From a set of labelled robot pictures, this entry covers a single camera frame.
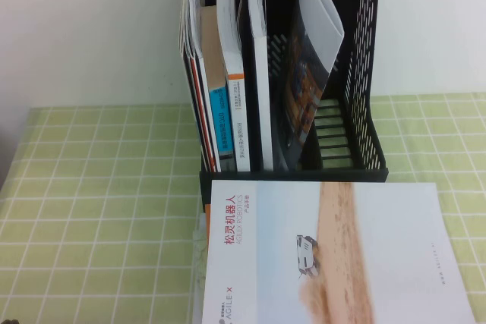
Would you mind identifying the brown-edged book blue spine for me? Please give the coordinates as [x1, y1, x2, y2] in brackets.
[199, 5, 235, 171]

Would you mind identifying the tall white book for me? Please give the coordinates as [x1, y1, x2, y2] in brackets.
[248, 0, 275, 171]

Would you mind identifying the green checked tablecloth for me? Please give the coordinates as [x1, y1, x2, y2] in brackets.
[0, 92, 486, 324]

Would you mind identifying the brochure with desert cover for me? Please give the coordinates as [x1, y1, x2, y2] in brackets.
[200, 178, 478, 324]

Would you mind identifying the black perforated book holder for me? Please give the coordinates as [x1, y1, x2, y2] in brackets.
[178, 0, 390, 203]

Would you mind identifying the orange-edged flat book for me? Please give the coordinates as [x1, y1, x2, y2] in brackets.
[204, 204, 213, 244]

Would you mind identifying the thin orange-edged brochure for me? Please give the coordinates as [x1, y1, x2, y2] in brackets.
[184, 50, 222, 173]

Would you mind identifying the brochure with robot office cover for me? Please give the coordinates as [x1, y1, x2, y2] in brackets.
[279, 0, 346, 171]

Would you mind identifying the white curled brochure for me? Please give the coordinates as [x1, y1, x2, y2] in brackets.
[178, 0, 207, 60]

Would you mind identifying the white book orange band spine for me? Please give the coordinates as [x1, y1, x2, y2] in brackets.
[215, 0, 252, 172]

